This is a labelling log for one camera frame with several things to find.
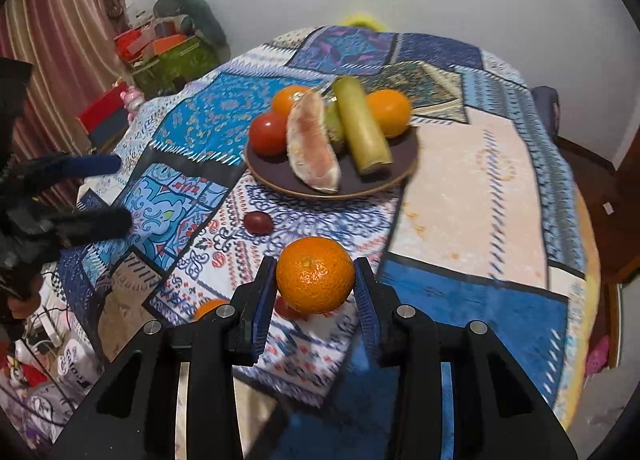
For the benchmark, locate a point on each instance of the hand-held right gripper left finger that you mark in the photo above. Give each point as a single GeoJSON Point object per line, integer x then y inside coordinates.
{"type": "Point", "coordinates": [262, 307]}

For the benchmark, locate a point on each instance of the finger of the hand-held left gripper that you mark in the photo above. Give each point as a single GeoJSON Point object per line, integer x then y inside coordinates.
{"type": "Point", "coordinates": [95, 225]}
{"type": "Point", "coordinates": [95, 164]}

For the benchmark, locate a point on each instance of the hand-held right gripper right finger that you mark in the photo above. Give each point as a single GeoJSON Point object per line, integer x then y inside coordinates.
{"type": "Point", "coordinates": [368, 312]}

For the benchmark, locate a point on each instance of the small tangerine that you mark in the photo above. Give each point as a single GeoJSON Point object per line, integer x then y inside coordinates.
{"type": "Point", "coordinates": [315, 274]}
{"type": "Point", "coordinates": [210, 309]}

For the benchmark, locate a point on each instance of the dark purple plate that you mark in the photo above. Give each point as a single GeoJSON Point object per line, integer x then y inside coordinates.
{"type": "Point", "coordinates": [395, 165]}

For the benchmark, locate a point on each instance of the pomelo slice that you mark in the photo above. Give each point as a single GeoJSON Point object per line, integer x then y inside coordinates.
{"type": "Point", "coordinates": [310, 145]}

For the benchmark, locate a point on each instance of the red tomato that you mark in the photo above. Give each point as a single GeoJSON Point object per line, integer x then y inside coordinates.
{"type": "Point", "coordinates": [267, 134]}

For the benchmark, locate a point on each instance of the orange with sticker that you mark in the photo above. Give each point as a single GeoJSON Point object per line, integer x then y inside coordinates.
{"type": "Point", "coordinates": [284, 99]}

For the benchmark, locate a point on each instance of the plain orange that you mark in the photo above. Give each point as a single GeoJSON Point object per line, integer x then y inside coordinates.
{"type": "Point", "coordinates": [391, 111]}

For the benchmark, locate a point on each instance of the person's left hand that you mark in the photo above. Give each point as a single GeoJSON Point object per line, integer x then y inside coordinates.
{"type": "Point", "coordinates": [22, 307]}

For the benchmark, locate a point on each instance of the dark red date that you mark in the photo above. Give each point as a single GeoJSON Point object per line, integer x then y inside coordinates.
{"type": "Point", "coordinates": [286, 309]}
{"type": "Point", "coordinates": [258, 222]}

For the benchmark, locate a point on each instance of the red box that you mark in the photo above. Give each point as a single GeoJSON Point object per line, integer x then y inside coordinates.
{"type": "Point", "coordinates": [102, 108]}

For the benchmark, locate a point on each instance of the pink toy figure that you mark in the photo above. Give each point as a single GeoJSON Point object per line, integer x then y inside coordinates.
{"type": "Point", "coordinates": [132, 98]}

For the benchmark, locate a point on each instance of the striped brown curtain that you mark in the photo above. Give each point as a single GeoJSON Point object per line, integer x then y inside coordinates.
{"type": "Point", "coordinates": [60, 15]}

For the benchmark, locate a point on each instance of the red gift bag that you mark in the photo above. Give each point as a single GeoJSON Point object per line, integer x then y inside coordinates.
{"type": "Point", "coordinates": [131, 44]}

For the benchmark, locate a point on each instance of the green storage box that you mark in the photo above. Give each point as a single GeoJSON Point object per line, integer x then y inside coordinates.
{"type": "Point", "coordinates": [180, 65]}

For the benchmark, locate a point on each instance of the white printed bag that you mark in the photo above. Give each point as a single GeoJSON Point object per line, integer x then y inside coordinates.
{"type": "Point", "coordinates": [75, 365]}

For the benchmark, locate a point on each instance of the orange box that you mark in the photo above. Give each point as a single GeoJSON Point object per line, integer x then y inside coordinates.
{"type": "Point", "coordinates": [170, 44]}

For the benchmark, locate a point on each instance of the patchwork printed blanket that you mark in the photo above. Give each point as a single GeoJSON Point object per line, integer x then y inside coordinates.
{"type": "Point", "coordinates": [475, 200]}

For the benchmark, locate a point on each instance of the grey plush toy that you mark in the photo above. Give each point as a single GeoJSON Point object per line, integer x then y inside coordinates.
{"type": "Point", "coordinates": [200, 10]}

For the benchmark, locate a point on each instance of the pink slipper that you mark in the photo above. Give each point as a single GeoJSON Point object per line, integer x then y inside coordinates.
{"type": "Point", "coordinates": [598, 357]}

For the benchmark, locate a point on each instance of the brown wooden chair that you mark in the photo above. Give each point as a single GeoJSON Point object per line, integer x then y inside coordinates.
{"type": "Point", "coordinates": [595, 175]}

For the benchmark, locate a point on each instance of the grey chair cushion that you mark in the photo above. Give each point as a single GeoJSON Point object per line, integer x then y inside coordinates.
{"type": "Point", "coordinates": [547, 108]}

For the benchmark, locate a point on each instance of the yellow chair back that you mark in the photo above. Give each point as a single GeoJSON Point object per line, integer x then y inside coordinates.
{"type": "Point", "coordinates": [360, 20]}

